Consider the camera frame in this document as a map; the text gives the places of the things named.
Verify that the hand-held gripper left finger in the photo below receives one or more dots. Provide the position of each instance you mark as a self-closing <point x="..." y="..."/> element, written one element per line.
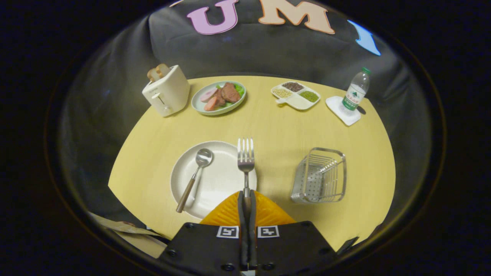
<point x="242" y="237"/>

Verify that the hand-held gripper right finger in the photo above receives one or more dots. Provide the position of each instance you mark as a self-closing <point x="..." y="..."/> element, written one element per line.
<point x="252" y="237"/>

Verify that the white round plate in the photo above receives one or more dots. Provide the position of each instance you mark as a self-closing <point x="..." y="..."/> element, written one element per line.
<point x="218" y="180"/>

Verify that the orange sausage slice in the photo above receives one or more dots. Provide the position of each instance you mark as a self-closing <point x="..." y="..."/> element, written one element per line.
<point x="210" y="104"/>

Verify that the pale green food plate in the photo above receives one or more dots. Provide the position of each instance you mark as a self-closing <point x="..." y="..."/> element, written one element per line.
<point x="199" y="107"/>

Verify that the white divided snack dish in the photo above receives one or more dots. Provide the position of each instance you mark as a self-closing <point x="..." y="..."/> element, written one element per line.
<point x="297" y="102"/>

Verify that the brown cooked meat piece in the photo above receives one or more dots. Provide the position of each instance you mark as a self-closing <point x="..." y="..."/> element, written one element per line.
<point x="230" y="92"/>

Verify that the pink ham slice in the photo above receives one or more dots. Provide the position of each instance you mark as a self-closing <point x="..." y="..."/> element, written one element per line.
<point x="208" y="94"/>

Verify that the pile of yellow beans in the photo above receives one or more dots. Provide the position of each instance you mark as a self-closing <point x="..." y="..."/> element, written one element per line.
<point x="282" y="93"/>

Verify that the green lettuce leaf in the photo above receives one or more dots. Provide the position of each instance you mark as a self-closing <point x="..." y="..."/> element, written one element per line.
<point x="240" y="89"/>

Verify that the pile of green beans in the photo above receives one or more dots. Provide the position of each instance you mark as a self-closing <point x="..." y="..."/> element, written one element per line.
<point x="309" y="96"/>

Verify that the white square coaster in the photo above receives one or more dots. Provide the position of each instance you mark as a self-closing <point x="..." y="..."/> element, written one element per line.
<point x="337" y="111"/>

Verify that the pile of dark beans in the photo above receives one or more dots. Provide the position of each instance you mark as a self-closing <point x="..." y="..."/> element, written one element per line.
<point x="293" y="86"/>

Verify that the cream white toaster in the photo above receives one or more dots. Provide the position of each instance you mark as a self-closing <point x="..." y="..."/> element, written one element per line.
<point x="168" y="94"/>

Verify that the clear plastic water bottle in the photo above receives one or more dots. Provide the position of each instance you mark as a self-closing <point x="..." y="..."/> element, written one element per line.
<point x="355" y="94"/>

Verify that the brown toast slice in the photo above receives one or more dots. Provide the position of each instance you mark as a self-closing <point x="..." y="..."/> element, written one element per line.
<point x="162" y="69"/>
<point x="152" y="74"/>

